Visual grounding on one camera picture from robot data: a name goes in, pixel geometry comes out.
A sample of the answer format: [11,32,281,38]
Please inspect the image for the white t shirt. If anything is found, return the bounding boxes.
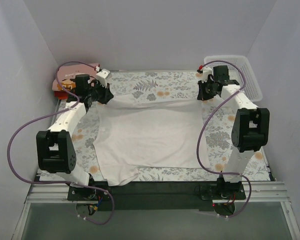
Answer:
[94,95,208,186]

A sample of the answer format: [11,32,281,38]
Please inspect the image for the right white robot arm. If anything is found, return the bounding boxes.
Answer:
[197,60,270,204]

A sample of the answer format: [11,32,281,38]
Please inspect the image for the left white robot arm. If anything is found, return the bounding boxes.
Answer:
[36,69,114,200]

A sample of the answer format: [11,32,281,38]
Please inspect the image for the folded red t shirt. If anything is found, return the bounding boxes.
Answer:
[54,91,71,100]

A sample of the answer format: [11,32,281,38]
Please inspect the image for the folded pink printed t shirt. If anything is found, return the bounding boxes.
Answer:
[57,63,100,91]

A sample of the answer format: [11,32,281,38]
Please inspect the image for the white plastic mesh basket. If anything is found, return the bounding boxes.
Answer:
[204,55,263,102]

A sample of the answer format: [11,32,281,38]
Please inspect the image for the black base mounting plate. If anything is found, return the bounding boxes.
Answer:
[67,180,249,212]

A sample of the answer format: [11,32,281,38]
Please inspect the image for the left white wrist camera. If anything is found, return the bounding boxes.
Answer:
[95,66,112,87]

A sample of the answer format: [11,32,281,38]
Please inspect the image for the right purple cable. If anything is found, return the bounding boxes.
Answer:
[196,60,252,219]

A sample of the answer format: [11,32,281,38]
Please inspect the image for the purple cable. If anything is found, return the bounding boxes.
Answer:
[196,60,252,219]
[7,61,115,225]

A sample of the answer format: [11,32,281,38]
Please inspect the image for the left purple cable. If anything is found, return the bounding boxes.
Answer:
[7,61,115,225]

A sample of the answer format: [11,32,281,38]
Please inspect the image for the aluminium extrusion rail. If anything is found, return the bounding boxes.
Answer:
[12,181,300,240]

